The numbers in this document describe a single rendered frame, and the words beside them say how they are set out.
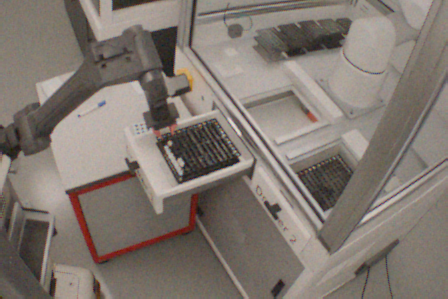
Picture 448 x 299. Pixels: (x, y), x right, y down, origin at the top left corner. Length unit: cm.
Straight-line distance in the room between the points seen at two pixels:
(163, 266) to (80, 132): 85
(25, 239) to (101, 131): 70
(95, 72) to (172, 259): 157
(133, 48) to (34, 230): 57
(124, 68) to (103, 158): 87
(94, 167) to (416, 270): 188
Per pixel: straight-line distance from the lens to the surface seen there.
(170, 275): 210
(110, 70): 68
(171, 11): 202
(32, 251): 105
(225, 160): 135
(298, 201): 120
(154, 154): 143
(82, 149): 157
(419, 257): 258
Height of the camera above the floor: 194
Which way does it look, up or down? 47 degrees down
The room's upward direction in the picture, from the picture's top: 10 degrees clockwise
